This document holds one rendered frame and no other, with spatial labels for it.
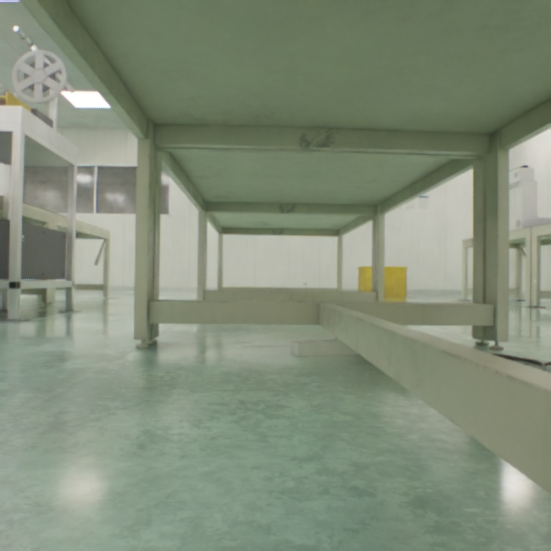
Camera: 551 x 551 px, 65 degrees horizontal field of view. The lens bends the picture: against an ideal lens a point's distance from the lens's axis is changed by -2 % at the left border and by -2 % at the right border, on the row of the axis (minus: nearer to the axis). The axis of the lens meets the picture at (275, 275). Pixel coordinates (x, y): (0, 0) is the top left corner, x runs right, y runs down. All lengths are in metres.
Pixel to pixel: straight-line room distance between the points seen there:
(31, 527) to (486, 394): 0.41
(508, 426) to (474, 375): 0.06
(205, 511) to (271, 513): 0.06
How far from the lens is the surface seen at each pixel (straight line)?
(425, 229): 8.12
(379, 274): 2.90
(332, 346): 1.33
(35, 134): 2.73
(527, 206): 5.20
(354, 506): 0.49
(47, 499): 0.53
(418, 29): 1.02
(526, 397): 0.37
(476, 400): 0.44
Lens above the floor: 0.22
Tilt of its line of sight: 1 degrees up
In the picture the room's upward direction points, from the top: 1 degrees clockwise
